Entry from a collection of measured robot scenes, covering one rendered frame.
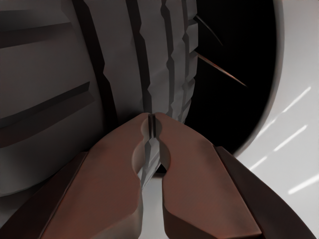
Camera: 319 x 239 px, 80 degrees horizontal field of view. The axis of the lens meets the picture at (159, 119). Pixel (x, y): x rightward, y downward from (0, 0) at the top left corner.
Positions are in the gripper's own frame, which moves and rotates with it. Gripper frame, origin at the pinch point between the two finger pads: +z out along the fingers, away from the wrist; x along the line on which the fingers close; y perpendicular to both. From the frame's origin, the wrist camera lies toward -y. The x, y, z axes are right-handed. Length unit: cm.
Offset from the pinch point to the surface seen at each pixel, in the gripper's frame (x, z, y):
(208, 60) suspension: 18, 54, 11
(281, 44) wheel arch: 21.3, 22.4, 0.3
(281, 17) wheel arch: 20.4, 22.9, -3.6
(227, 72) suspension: 24, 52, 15
